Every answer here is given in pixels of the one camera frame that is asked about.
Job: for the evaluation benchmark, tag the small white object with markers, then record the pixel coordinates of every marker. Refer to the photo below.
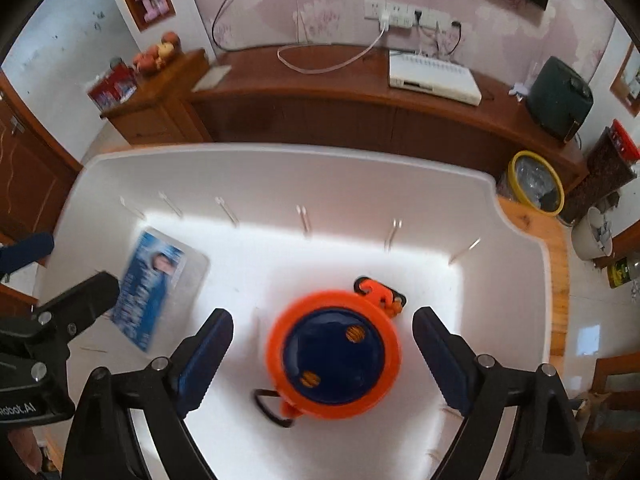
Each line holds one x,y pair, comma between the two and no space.
520,90

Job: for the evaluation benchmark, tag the long wooden tv cabinet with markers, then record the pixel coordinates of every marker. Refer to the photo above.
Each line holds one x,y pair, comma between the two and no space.
350,115

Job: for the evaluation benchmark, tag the pink packets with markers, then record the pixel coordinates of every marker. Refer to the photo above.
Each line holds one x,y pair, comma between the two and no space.
150,5

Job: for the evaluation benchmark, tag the white bucket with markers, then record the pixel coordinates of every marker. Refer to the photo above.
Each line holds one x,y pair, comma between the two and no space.
590,235

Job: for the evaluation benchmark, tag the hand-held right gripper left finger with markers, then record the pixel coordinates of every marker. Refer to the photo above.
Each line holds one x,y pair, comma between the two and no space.
200,362

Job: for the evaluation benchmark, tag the brown wooden door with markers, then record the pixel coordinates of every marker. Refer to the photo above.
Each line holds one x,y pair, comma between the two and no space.
30,175

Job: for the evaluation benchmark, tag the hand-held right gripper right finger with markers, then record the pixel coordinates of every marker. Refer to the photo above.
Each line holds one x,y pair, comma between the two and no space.
445,357

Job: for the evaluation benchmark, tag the wooden wall niche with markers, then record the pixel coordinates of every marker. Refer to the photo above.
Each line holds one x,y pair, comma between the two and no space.
627,80

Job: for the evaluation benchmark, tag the green can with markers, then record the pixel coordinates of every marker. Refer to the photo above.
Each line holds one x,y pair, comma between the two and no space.
622,272

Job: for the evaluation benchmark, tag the row of cotton swabs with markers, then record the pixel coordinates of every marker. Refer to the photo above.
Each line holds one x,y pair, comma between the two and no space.
304,220

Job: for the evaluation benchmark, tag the pile of orange fruit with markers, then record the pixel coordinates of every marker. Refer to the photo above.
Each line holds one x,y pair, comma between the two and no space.
155,55

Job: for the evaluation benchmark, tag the yellow-rimmed trash bin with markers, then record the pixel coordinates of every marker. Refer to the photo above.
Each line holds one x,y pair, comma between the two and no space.
535,185

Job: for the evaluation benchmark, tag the white set-top box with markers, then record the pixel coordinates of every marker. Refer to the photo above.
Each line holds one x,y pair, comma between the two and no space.
430,77

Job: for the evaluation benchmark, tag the small wooden cabinet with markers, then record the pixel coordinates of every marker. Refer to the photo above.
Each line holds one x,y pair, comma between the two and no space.
160,110

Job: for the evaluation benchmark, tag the orange blue round toy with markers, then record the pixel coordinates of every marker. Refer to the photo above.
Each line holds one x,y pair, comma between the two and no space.
332,355

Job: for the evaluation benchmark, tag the person's left hand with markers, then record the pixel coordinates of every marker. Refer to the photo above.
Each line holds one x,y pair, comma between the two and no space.
22,452

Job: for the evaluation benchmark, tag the white plastic tray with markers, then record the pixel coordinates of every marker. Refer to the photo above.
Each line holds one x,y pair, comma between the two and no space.
325,250

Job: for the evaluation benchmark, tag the blue photo card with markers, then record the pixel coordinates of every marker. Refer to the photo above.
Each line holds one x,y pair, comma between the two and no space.
155,285

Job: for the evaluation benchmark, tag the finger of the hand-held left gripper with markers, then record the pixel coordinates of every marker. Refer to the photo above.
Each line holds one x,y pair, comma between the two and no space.
27,252
82,297

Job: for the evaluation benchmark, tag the dark green appliance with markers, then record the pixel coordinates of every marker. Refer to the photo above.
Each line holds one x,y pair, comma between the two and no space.
560,97

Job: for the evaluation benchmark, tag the red box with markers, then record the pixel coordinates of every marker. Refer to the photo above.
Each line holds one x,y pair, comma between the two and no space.
112,85

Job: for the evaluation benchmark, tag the brown container with red lid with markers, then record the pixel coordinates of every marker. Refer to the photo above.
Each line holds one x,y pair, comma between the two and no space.
605,170

